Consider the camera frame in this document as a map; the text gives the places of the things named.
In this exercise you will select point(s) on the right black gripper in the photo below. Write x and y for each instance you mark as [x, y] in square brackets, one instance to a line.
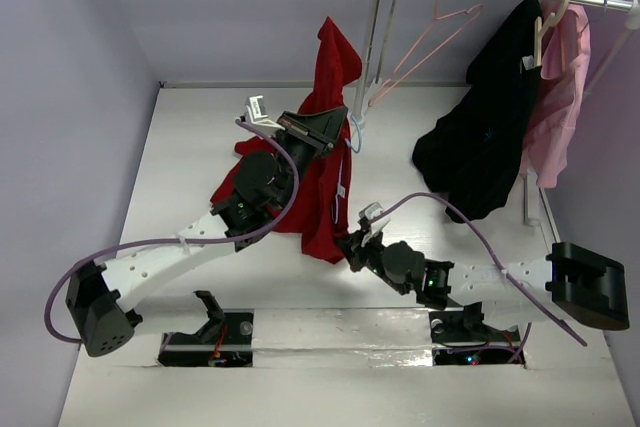
[355, 247]

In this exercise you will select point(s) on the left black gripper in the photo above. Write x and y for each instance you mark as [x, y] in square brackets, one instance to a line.
[317, 131]

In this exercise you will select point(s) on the blue wire hanger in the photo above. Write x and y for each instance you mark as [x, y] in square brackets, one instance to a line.
[354, 144]

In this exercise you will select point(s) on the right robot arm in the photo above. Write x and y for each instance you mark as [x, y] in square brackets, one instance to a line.
[569, 283]

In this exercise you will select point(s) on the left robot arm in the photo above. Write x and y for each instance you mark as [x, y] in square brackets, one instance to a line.
[105, 291]

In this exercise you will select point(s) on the grey plastic hanger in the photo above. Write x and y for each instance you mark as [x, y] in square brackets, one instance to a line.
[385, 39]

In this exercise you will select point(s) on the black t shirt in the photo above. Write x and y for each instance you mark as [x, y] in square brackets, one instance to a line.
[473, 154]

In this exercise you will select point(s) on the pink shirt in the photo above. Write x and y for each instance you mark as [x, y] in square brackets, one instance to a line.
[566, 53]

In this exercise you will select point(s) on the wooden hanger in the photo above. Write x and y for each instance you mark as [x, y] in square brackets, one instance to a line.
[542, 25]

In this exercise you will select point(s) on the white clothes rack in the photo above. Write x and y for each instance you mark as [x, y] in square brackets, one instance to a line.
[366, 83]

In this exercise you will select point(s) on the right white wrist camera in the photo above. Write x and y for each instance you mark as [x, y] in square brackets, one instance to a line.
[372, 220]

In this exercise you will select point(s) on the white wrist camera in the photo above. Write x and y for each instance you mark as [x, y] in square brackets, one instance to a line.
[256, 115]
[372, 220]

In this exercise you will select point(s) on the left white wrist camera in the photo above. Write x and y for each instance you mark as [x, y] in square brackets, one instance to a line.
[256, 115]

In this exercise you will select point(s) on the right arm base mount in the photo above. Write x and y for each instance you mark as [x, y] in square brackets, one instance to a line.
[460, 338]

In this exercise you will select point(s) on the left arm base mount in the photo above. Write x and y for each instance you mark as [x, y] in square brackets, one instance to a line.
[223, 341]

